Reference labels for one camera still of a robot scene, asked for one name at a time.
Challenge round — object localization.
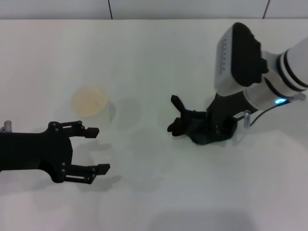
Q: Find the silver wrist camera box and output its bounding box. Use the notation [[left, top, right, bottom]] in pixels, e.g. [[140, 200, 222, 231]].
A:
[[214, 22, 269, 94]]

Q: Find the dark grey sock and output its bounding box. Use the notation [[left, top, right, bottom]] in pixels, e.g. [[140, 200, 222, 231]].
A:
[[166, 94, 238, 146]]

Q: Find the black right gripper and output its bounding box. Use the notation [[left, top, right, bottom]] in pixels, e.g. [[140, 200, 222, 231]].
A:
[[206, 90, 256, 142]]

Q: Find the grey cable with silver connector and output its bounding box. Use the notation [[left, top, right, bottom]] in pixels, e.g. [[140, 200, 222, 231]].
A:
[[242, 94, 307, 128], [0, 120, 13, 133]]

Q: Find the white paper cup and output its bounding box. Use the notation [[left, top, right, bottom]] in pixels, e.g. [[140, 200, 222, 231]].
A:
[[70, 83, 116, 121]]

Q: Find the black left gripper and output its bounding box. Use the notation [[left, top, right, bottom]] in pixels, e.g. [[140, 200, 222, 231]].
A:
[[0, 120, 111, 185]]

